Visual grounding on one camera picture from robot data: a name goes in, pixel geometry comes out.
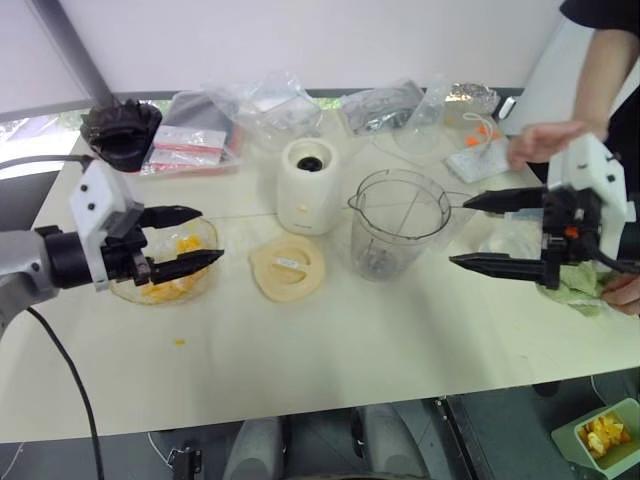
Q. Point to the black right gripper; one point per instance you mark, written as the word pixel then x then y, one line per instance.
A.
pixel 565 215

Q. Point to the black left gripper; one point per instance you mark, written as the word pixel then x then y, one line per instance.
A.
pixel 122 262

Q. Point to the cream blender lid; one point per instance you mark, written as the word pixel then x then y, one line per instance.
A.
pixel 287 280

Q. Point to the clear blender jar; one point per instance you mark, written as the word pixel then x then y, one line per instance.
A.
pixel 385 250

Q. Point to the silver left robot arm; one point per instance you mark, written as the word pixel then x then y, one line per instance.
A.
pixel 20 260

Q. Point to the person's bare right forearm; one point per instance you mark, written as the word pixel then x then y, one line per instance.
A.
pixel 597 75

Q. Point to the person's right hand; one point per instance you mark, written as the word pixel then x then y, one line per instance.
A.
pixel 542 142

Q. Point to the person's left hand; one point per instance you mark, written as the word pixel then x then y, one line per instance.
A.
pixel 625 295

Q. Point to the flat clear plastic bag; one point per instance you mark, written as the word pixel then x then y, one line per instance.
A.
pixel 515 230

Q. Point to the clear glass bowl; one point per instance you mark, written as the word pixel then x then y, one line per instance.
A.
pixel 200 235

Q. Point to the clear bag with orange parts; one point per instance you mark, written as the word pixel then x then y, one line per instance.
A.
pixel 475 160

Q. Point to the green towel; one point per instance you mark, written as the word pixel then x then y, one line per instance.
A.
pixel 575 292

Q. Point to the clear bag with red-white packs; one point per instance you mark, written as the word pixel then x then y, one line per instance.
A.
pixel 187 145

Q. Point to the small black white device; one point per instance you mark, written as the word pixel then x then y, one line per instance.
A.
pixel 507 108

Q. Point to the clear plastic container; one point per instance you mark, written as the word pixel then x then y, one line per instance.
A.
pixel 422 130

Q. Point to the white blender base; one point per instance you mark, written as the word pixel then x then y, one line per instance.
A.
pixel 305 200

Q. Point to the silver foil bag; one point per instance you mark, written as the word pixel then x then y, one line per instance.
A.
pixel 472 97

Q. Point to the crumpled clear plastic bag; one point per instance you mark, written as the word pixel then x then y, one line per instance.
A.
pixel 270 105

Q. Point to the person's dark clothed torso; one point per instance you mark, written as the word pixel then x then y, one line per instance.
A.
pixel 627 115

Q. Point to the clear bag with grey items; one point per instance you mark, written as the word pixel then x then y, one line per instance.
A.
pixel 372 112

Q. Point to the green plastic container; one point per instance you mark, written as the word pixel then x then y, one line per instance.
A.
pixel 565 437

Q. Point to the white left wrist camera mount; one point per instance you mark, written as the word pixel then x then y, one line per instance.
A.
pixel 95 195

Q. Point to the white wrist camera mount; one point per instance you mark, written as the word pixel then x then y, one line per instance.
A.
pixel 95 195
pixel 595 165

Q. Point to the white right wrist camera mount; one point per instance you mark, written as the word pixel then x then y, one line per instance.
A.
pixel 595 165

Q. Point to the dark grey window frame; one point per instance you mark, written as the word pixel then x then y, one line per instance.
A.
pixel 72 50

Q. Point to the black metal bracket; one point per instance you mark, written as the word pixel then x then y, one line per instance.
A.
pixel 184 462

